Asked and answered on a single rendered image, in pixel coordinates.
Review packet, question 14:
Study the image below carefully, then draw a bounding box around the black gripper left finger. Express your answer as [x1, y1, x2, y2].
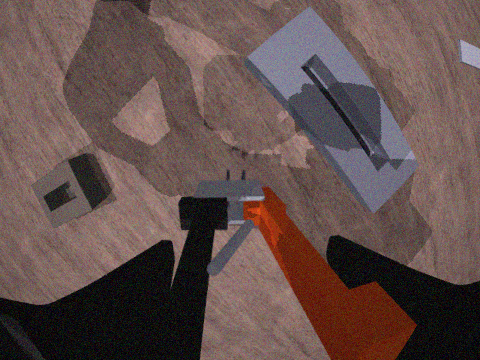
[0, 240, 175, 360]

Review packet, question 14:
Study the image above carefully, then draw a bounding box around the black rod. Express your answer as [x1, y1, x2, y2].
[301, 67, 371, 156]

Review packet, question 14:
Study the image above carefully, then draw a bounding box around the grey rectangular block with narrow slot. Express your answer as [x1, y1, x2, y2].
[244, 7, 420, 213]

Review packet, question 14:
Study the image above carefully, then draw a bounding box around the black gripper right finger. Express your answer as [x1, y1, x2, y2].
[327, 236, 480, 360]

